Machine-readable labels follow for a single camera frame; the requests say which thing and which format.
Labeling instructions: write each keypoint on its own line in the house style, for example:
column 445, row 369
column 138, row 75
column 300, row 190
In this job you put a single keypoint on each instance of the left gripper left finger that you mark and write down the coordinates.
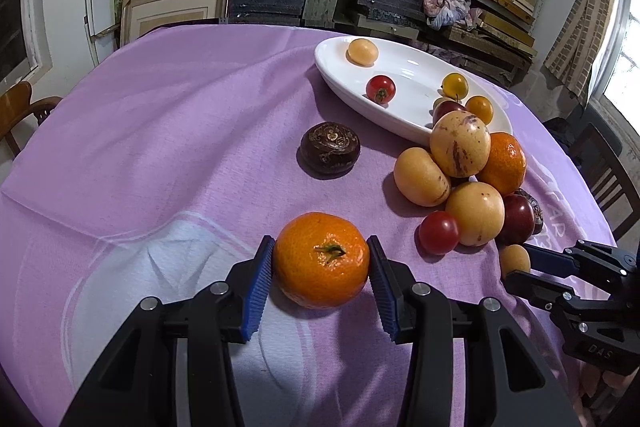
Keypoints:
column 171, row 361

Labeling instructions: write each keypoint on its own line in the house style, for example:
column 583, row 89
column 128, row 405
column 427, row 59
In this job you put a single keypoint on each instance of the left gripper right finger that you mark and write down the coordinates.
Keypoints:
column 507, row 381

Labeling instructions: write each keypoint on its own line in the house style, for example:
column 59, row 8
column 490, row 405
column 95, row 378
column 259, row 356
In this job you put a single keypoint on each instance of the small tan round fruit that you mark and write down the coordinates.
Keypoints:
column 514, row 258

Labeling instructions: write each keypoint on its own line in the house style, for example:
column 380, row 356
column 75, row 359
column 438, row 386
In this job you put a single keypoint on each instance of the dark red plum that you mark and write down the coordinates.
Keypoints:
column 446, row 107
column 519, row 220

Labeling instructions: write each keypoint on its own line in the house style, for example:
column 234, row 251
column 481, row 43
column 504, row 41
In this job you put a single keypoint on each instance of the small red cherry tomato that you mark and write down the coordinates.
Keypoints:
column 438, row 233

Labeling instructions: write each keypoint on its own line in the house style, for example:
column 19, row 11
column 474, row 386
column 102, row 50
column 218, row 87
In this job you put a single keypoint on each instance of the pale yellow round fruit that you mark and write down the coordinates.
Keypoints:
column 478, row 210

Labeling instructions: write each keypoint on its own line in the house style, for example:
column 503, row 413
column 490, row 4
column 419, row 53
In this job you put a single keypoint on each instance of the large orange tangerine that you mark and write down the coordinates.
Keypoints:
column 506, row 166

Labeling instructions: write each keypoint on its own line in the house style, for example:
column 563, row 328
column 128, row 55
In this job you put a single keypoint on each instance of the small orange tangerine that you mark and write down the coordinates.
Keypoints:
column 320, row 261

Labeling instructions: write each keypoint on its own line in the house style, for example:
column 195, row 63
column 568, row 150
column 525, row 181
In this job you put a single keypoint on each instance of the oval yellow pepino fruit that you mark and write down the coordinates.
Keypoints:
column 419, row 179

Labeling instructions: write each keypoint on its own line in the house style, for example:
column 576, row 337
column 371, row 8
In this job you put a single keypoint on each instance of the striped yellow pepino melon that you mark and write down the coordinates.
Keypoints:
column 460, row 144

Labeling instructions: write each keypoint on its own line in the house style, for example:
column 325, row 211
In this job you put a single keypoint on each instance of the yellow orange cherry tomato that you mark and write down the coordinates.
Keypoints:
column 481, row 107

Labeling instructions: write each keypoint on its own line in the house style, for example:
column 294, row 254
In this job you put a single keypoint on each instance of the dark wooden chair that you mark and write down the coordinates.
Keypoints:
column 607, row 179

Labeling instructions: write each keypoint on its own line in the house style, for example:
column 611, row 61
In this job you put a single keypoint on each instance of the purple printed tablecloth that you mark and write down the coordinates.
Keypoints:
column 170, row 161

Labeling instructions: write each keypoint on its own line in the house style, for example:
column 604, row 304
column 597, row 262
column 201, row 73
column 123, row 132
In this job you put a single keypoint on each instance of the checkered curtain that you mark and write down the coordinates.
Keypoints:
column 572, row 56

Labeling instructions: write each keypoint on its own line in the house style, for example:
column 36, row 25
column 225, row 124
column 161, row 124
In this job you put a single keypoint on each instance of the white oval plate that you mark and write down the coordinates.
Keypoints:
column 417, row 76

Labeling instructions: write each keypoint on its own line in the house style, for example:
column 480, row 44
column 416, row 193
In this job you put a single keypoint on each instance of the pink crumpled cloth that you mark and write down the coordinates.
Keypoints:
column 447, row 13

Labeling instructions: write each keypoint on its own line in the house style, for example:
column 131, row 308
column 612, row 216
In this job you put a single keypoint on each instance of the pale peach round fruit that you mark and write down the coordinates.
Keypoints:
column 362, row 52

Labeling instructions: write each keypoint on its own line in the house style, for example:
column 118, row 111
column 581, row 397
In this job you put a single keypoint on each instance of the framed picture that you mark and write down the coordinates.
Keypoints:
column 141, row 16

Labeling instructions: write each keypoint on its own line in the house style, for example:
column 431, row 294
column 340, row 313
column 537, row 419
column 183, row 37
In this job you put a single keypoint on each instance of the window frame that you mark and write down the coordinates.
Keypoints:
column 25, row 53

